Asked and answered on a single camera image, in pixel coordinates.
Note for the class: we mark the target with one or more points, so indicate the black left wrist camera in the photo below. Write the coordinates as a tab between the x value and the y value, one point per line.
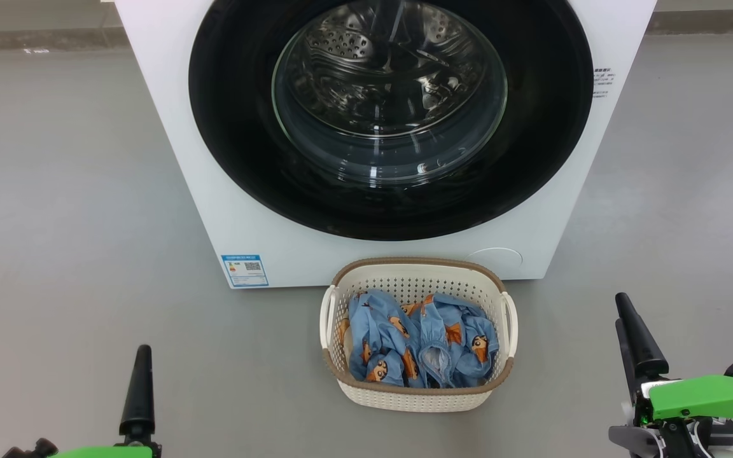
29	450

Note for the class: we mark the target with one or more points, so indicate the cream perforated laundry basket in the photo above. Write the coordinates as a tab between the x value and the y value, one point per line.
404	397

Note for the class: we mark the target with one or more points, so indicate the round drain filter cover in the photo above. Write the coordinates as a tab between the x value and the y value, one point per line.
494	257

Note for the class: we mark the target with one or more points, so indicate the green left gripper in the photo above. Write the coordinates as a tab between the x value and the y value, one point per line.
105	452

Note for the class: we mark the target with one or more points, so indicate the blue cartoon print garment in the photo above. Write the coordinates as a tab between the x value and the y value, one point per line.
373	331
462	331

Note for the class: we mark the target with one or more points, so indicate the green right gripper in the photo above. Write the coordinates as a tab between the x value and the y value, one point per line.
704	397

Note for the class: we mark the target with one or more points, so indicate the blue energy label sticker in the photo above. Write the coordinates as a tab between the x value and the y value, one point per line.
244	271

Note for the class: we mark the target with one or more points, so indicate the white front-load washing machine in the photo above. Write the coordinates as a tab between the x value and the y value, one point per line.
169	127

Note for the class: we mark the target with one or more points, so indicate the printed instruction text label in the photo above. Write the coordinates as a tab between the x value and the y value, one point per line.
603	79

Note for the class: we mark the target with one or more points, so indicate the black round glass washer door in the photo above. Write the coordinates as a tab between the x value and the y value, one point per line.
233	127

